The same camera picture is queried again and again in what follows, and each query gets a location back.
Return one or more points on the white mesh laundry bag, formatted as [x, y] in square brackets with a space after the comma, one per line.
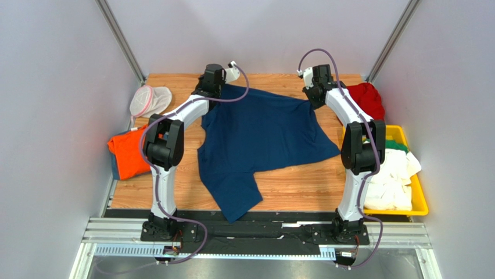
[149, 100]

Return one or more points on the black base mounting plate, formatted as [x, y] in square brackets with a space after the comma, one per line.
[255, 233]

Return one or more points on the aluminium frame rail front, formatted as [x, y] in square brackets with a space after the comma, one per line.
[398, 248]

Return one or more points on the aluminium corner post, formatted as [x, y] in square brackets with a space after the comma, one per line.
[121, 40]
[395, 35]

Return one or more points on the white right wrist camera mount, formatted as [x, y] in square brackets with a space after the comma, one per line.
[307, 76]

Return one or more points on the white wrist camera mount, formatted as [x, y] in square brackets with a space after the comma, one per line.
[307, 76]
[232, 73]

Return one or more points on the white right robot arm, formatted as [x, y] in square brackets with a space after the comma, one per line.
[362, 151]

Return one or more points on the green t shirt in bin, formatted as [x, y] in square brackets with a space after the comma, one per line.
[392, 144]

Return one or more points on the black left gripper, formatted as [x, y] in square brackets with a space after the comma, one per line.
[223, 78]

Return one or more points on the navy blue t shirt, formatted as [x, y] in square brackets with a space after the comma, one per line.
[252, 131]

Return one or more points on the white t shirt in bin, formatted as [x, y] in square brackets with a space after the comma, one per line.
[391, 188]

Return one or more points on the right aluminium corner post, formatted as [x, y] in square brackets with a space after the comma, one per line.
[395, 35]

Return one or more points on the red crumpled t shirt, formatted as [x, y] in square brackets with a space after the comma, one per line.
[368, 99]

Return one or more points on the left aluminium corner post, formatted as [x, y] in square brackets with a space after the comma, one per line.
[121, 40]

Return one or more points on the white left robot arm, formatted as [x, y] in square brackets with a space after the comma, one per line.
[162, 145]

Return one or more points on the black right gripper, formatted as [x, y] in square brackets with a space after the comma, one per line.
[313, 97]

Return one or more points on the orange folded t shirt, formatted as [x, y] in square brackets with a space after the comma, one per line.
[129, 160]

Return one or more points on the yellow plastic bin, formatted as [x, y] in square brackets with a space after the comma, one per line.
[419, 205]

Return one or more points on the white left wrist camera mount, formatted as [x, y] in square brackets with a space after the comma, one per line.
[232, 73]

